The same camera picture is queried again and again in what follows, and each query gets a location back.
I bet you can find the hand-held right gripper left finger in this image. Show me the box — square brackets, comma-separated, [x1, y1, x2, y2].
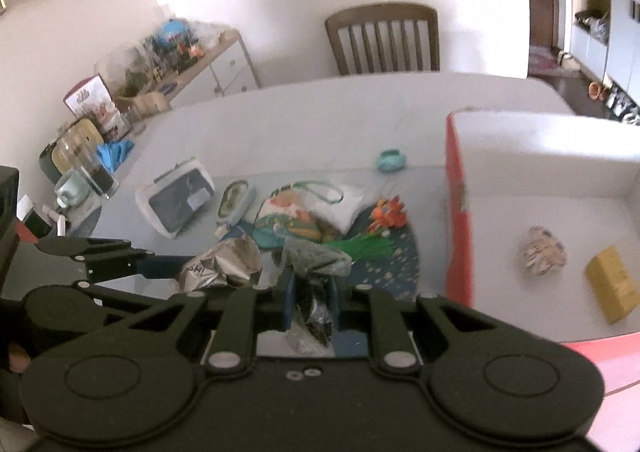
[127, 274, 297, 375]

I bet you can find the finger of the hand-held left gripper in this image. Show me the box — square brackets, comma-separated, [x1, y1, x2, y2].
[35, 236, 187, 283]
[75, 281, 208, 320]

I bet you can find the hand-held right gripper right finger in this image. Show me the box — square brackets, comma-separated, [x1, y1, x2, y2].
[327, 274, 496, 375]

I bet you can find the clear plastic bag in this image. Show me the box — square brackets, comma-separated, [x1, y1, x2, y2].
[187, 22, 226, 45]
[280, 238, 353, 350]

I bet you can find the silver foil bag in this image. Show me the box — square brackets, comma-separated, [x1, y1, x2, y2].
[177, 237, 263, 293]

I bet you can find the white wet wipes pack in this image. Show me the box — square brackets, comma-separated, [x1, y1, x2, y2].
[135, 158, 217, 239]

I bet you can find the green oval case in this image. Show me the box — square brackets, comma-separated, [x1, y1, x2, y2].
[217, 179, 258, 227]

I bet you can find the red white cardboard box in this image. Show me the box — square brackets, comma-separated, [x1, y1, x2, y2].
[444, 106, 640, 398]

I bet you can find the person's left hand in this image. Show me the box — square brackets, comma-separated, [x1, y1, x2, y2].
[6, 341, 32, 374]

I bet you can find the green tassel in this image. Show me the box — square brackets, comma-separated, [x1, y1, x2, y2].
[325, 234, 396, 263]

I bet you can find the blue printed table mat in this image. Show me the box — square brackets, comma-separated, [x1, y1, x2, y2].
[215, 217, 423, 305]

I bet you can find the white folded cloth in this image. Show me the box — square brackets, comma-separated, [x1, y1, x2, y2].
[310, 184, 368, 235]

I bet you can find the mint green mug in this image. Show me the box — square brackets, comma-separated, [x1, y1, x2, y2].
[54, 172, 98, 210]

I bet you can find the clear glass jar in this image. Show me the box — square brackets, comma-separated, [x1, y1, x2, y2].
[52, 137, 121, 200]

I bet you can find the blue cloth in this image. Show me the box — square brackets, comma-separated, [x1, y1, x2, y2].
[95, 139, 136, 173]

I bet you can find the drinking glass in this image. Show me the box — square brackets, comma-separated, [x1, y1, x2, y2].
[120, 104, 147, 137]

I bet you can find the red printed tin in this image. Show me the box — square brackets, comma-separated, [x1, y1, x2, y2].
[97, 104, 126, 137]

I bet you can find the yellow green tray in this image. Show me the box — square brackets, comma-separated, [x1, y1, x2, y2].
[52, 119, 106, 170]

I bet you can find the small teal dish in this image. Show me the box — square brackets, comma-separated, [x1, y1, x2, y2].
[376, 148, 407, 174]

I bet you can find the light wooden tray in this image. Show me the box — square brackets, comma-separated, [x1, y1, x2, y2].
[130, 92, 171, 115]

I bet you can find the red white printed carton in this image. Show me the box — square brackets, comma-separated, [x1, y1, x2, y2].
[63, 74, 113, 120]

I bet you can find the white wooden sideboard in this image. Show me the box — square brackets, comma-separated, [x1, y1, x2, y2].
[115, 29, 261, 110]

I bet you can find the blue globe toy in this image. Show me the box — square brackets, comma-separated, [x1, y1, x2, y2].
[152, 19, 188, 50]

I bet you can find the crumpled clear plastic bag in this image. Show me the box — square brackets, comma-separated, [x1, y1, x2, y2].
[187, 22, 226, 45]

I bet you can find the yellow sponge block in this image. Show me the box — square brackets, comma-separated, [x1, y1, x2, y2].
[585, 245, 640, 325]

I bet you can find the wooden chair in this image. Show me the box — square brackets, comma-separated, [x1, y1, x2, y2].
[325, 2, 441, 77]

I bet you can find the red patterned doormat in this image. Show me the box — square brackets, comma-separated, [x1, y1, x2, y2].
[527, 46, 576, 77]

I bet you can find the grey shoe cabinet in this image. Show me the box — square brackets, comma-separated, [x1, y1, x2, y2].
[570, 0, 640, 102]

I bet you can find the orange plush keychain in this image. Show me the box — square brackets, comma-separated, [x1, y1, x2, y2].
[367, 196, 408, 235]

